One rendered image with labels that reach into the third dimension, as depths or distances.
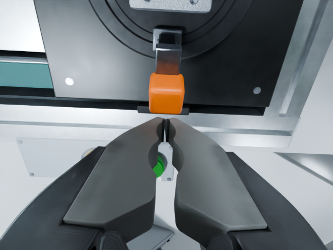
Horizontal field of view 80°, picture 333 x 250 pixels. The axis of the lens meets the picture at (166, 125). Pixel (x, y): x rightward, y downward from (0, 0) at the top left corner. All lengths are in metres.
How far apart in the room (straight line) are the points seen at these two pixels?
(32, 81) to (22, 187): 0.32
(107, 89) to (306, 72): 0.22
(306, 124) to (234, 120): 0.21
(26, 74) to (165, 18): 0.18
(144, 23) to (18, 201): 0.50
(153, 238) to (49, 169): 0.31
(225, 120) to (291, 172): 0.28
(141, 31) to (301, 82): 0.18
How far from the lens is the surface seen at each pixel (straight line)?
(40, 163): 0.33
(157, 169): 0.27
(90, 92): 0.23
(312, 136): 0.47
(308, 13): 0.26
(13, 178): 0.55
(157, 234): 0.55
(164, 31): 0.18
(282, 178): 0.51
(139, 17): 0.19
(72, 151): 0.30
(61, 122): 0.29
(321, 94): 0.43
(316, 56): 0.27
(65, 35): 0.23
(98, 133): 0.27
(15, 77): 0.30
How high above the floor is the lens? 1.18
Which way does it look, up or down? 61 degrees down
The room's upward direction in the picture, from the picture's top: 179 degrees clockwise
